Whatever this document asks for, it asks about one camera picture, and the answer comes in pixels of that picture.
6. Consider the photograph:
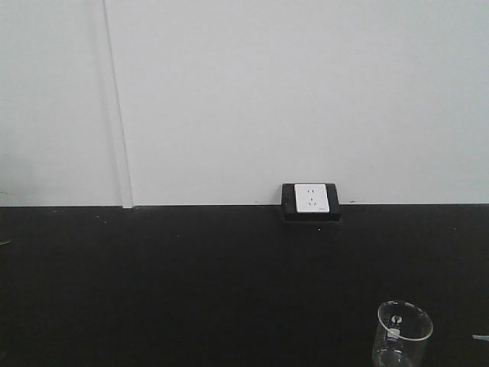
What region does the grey tool tip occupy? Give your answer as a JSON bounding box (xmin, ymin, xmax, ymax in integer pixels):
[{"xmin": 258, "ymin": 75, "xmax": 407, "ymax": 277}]
[{"xmin": 472, "ymin": 335, "xmax": 489, "ymax": 342}]

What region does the black socket mounting box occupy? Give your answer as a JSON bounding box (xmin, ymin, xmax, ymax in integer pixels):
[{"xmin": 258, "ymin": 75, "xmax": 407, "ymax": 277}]
[{"xmin": 281, "ymin": 183, "xmax": 341, "ymax": 222}]

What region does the white wall power socket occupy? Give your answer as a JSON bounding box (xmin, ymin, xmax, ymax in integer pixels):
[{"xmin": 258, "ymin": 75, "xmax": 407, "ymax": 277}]
[{"xmin": 293, "ymin": 183, "xmax": 330, "ymax": 213}]

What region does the clear glass beaker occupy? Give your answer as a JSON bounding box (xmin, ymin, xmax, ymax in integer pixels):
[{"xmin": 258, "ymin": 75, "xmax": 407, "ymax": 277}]
[{"xmin": 372, "ymin": 300, "xmax": 433, "ymax": 366}]

